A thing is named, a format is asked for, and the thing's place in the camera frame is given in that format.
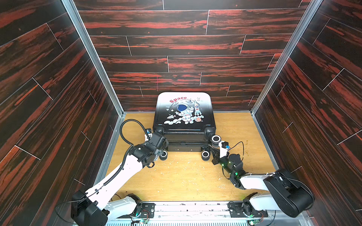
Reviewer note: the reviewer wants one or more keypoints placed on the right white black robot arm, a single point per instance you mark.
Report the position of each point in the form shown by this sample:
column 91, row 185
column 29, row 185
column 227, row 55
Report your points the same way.
column 283, row 192

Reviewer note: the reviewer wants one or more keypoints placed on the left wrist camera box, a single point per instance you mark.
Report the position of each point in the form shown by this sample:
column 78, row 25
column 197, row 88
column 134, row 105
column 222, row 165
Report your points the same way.
column 148, row 132

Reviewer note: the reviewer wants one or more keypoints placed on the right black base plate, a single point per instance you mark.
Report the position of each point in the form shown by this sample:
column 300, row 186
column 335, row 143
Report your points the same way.
column 244, row 210

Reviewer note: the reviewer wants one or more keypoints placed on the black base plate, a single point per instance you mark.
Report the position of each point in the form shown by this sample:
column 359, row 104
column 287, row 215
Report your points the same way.
column 143, row 210
column 244, row 210

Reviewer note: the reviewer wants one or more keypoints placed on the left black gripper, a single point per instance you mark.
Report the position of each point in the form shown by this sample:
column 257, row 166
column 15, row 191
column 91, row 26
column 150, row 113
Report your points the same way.
column 162, row 147

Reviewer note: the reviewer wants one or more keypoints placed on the black white space suitcase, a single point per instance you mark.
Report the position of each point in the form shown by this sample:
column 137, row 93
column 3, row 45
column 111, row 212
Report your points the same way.
column 186, row 120

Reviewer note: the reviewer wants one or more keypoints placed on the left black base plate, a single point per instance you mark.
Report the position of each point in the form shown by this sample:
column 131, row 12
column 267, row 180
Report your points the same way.
column 143, row 210

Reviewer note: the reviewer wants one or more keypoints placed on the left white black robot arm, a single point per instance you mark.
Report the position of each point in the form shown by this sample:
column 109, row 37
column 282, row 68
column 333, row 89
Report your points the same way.
column 94, row 207

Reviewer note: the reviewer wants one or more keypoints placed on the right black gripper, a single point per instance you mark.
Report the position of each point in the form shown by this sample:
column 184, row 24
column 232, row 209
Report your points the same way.
column 214, row 154

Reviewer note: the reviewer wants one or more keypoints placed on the aluminium front rail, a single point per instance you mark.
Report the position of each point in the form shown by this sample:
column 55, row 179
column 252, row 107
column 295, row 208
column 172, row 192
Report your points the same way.
column 211, row 213

